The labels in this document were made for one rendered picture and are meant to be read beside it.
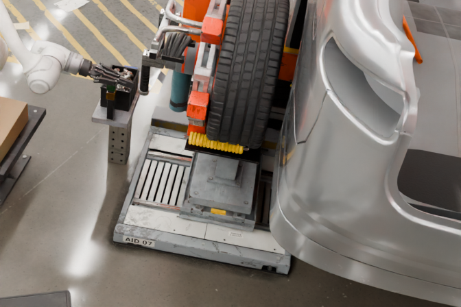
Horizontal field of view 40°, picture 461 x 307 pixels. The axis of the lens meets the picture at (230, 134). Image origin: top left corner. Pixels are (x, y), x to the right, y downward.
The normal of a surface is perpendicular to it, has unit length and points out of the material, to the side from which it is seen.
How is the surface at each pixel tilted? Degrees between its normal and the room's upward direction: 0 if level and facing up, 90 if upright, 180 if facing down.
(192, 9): 90
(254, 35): 34
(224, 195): 0
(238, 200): 0
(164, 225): 0
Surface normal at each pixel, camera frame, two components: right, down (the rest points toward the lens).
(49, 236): 0.15, -0.76
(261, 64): 0.00, 0.03
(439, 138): 0.11, -0.51
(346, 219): -0.50, 0.58
